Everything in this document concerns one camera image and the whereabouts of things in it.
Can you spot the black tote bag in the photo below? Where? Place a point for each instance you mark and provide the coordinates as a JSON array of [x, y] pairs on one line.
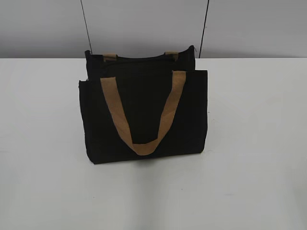
[[144, 85]]

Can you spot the tan front bag handle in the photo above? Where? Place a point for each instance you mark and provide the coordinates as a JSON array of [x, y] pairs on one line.
[[112, 98]]

